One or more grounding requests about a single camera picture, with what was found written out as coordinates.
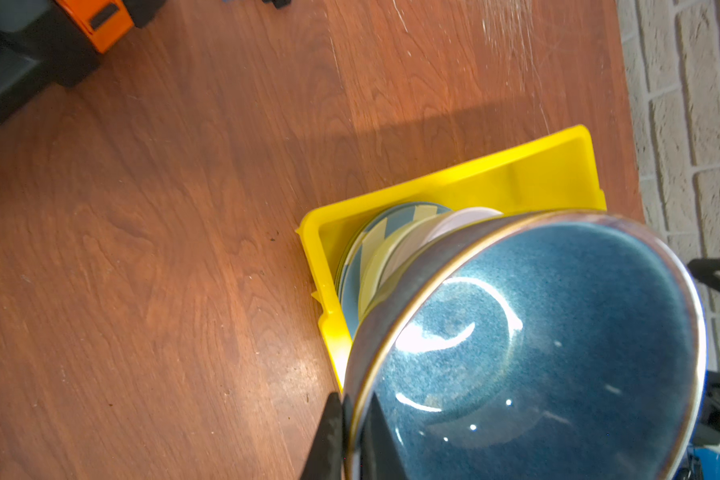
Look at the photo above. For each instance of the black plastic tool case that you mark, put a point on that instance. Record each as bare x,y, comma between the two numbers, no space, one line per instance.
44,42

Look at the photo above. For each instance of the dark blue ceramic bowl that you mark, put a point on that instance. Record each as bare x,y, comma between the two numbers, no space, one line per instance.
563,344

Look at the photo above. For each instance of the light green bowl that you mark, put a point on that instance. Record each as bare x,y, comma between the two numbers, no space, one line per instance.
371,274

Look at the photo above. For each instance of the translucent purple bowl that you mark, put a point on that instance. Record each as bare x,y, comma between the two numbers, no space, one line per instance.
432,229

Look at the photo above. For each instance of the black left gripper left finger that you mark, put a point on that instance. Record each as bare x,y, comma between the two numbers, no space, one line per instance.
326,455

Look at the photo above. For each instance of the yellow plastic bin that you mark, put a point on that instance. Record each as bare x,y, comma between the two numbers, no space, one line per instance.
557,171

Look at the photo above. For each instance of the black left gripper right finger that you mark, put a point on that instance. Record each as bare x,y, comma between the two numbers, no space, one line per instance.
379,459

